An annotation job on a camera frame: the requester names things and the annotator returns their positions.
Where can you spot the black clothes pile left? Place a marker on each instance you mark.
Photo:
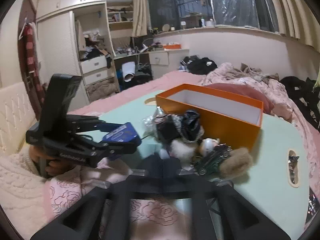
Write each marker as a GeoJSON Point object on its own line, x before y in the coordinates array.
{"type": "Point", "coordinates": [197, 66]}

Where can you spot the brown fur pompom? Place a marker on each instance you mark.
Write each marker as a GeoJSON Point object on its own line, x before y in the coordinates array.
{"type": "Point", "coordinates": [239, 162]}

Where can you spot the black clothes pile right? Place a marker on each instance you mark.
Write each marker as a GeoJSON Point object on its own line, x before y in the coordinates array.
{"type": "Point", "coordinates": [305, 96]}

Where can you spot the white drawer cabinet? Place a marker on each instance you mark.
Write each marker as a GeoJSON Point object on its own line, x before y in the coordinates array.
{"type": "Point", "coordinates": [95, 70]}

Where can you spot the person left hand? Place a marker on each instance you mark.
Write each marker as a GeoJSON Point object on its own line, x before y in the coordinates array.
{"type": "Point", "coordinates": [54, 166]}

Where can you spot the doll figure keychain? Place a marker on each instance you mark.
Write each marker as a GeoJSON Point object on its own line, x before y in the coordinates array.
{"type": "Point", "coordinates": [207, 145]}

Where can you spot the black clothes pile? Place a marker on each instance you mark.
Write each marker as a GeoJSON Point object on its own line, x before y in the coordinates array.
{"type": "Point", "coordinates": [197, 66]}
{"type": "Point", "coordinates": [305, 96]}

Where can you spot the orange tray on desk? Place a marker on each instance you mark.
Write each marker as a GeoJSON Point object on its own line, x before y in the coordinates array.
{"type": "Point", "coordinates": [171, 46]}

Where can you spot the orange cardboard box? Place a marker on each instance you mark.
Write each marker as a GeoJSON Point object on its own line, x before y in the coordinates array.
{"type": "Point", "coordinates": [234, 119]}

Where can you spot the dark red pillow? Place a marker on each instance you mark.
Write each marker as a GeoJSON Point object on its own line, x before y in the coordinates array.
{"type": "Point", "coordinates": [245, 90]}

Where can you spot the white fur pompom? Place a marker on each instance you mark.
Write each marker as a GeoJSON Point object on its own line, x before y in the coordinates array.
{"type": "Point", "coordinates": [184, 151]}

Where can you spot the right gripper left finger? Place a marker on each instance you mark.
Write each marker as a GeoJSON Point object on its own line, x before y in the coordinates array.
{"type": "Point", "coordinates": [127, 208]}

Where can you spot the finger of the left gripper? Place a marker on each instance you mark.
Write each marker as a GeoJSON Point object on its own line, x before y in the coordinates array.
{"type": "Point", "coordinates": [112, 127]}
{"type": "Point", "coordinates": [114, 150]}

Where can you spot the clear plastic wrapper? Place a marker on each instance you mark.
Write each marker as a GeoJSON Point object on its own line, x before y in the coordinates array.
{"type": "Point", "coordinates": [150, 124]}

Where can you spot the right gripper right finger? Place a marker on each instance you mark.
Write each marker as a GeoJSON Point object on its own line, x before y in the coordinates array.
{"type": "Point", "coordinates": [240, 219]}

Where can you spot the blue small box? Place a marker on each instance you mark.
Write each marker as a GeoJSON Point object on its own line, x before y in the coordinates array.
{"type": "Point", "coordinates": [127, 135]}

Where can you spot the black patterned pouch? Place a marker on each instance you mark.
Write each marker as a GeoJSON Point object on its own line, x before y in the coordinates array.
{"type": "Point", "coordinates": [185, 126]}

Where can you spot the pink floral quilt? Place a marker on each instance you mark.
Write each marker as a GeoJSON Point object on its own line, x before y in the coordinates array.
{"type": "Point", "coordinates": [284, 107]}

